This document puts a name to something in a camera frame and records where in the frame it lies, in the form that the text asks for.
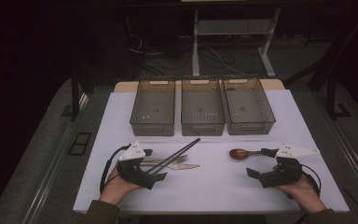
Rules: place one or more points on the clear brown plastic bin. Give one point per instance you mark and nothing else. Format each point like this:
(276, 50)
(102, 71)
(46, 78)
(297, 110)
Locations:
(202, 109)
(248, 107)
(153, 109)

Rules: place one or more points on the person's left hand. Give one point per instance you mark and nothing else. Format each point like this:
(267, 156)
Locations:
(116, 188)

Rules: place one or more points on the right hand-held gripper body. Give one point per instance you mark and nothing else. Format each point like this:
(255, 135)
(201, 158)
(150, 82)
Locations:
(281, 174)

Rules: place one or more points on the person's right hand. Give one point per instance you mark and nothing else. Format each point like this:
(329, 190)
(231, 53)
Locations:
(304, 194)

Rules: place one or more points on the white table cover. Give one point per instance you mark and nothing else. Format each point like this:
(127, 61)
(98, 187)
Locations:
(214, 193)

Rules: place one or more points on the silver metal knife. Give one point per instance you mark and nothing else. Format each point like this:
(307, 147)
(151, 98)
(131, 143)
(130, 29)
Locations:
(183, 166)

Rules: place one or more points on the brown wooden spoon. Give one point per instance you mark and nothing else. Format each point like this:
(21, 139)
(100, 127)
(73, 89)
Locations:
(239, 153)

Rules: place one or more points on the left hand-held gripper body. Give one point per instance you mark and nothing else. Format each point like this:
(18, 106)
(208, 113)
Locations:
(133, 174)

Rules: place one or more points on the white metal desk frame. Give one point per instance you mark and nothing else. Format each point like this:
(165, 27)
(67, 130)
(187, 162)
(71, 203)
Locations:
(195, 46)

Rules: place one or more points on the black metal stand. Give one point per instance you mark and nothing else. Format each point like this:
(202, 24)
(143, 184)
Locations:
(331, 93)

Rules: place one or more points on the silver metal fork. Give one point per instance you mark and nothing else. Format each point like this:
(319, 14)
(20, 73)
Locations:
(177, 159)

